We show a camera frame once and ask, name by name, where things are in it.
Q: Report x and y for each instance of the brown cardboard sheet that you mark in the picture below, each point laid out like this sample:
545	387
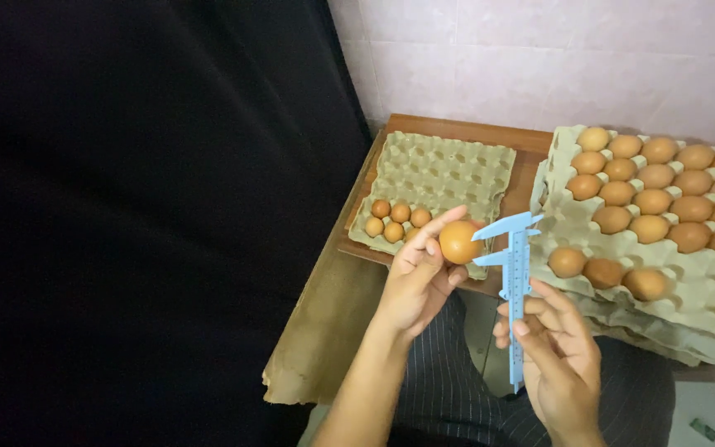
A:
326	329

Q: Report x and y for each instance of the large group of brown eggs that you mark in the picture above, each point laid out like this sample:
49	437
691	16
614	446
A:
652	202

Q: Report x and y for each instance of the grey cardboard egg tray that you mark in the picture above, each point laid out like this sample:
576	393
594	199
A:
441	167

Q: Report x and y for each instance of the small green scrap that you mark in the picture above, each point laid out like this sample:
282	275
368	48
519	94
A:
703	429

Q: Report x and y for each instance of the person's dark striped trousers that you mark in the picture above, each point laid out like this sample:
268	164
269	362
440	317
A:
450	385

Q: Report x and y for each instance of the stack of cardboard egg trays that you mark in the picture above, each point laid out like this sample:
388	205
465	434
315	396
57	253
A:
692	310

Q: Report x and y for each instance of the light blue plastic caliper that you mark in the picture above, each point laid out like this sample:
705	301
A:
516	267

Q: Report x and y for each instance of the brown chicken egg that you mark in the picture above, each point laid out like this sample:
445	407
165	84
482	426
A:
458	243

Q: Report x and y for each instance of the black cloth curtain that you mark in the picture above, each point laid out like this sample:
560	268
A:
146	217

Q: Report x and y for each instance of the person's right hand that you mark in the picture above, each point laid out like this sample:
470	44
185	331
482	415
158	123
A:
565	372

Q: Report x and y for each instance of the person's left hand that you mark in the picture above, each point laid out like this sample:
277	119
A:
410	285

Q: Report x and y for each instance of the small group of brown eggs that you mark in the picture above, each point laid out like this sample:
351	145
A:
398	222

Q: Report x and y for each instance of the brown wooden table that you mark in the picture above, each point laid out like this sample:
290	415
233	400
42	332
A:
528	161

